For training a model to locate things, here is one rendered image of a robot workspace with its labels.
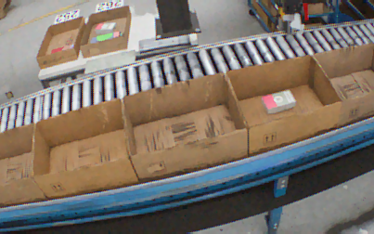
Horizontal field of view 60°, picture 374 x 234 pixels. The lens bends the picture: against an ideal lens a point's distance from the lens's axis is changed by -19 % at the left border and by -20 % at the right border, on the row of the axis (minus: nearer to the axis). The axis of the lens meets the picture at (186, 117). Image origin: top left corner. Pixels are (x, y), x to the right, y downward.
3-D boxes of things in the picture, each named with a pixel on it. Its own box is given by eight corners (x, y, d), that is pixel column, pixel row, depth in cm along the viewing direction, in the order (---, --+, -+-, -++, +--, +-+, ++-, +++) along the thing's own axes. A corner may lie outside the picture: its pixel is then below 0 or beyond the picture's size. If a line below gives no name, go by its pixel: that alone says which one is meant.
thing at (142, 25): (187, -2, 255) (187, -6, 253) (199, 44, 215) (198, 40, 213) (55, 30, 259) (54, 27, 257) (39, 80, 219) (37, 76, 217)
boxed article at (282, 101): (262, 103, 156) (261, 97, 153) (289, 96, 157) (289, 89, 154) (267, 115, 151) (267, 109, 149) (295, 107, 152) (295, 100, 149)
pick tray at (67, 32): (87, 26, 246) (83, 15, 239) (77, 59, 220) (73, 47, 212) (52, 36, 247) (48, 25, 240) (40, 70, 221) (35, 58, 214)
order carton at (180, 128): (227, 103, 159) (225, 71, 147) (249, 159, 139) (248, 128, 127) (132, 126, 158) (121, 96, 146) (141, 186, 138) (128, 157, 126)
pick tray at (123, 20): (132, 16, 244) (129, 4, 237) (127, 49, 217) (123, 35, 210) (92, 25, 245) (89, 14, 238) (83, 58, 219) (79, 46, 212)
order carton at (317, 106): (310, 83, 161) (312, 54, 148) (337, 131, 140) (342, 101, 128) (227, 103, 159) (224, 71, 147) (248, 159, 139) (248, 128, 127)
